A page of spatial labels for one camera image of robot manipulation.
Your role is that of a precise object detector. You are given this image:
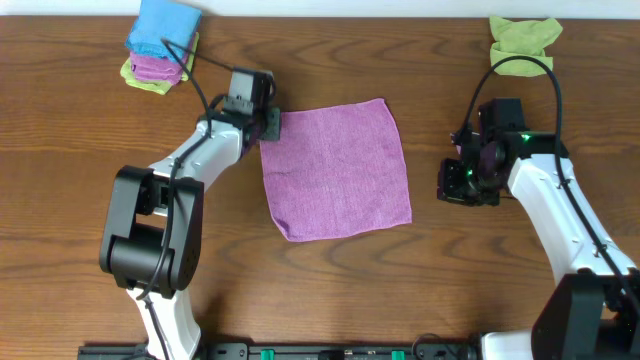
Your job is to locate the purple microfibre cloth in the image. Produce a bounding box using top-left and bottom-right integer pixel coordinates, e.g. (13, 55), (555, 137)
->
(260, 98), (412, 242)

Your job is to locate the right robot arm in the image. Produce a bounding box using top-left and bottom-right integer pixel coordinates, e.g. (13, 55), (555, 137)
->
(438, 130), (639, 359)

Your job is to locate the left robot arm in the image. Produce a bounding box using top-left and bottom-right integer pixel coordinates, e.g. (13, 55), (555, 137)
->
(98, 95), (281, 359)

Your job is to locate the folded purple cloth in stack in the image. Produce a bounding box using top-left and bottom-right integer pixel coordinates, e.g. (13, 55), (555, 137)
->
(129, 52), (188, 85)

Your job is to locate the folded blue cloth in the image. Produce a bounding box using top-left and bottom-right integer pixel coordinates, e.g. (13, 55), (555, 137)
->
(125, 0), (202, 62)

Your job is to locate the crumpled green cloth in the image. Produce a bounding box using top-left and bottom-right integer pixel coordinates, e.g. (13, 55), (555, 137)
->
(489, 16), (563, 70)

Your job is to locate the folded green cloth in stack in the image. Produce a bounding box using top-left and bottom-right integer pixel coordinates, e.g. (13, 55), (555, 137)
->
(120, 57), (175, 95)

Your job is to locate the right black cable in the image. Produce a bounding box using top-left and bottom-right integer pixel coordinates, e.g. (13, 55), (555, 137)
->
(457, 54), (640, 321)

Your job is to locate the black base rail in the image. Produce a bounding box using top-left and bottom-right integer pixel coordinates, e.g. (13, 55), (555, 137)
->
(77, 341), (486, 360)

